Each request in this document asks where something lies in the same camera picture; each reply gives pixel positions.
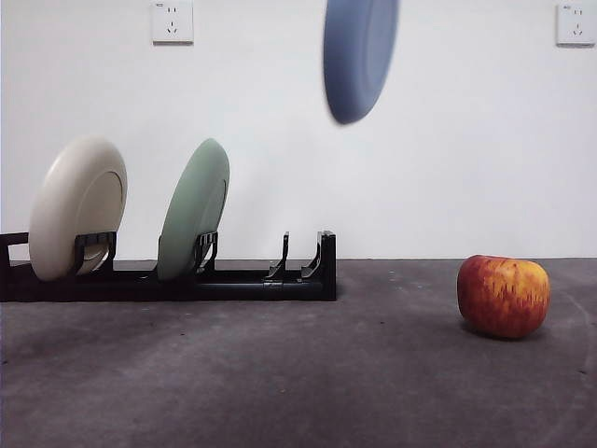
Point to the black plate rack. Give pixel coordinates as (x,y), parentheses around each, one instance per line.
(233,289)

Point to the cream plate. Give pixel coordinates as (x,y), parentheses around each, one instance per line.
(70,196)

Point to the green plate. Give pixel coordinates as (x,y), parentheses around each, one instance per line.
(193,205)

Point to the white wall socket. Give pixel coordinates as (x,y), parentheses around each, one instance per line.
(576,25)
(172,23)

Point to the red yellow apple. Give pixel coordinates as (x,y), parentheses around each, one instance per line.
(503,298)

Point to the blue plate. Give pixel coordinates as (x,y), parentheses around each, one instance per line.
(359,60)

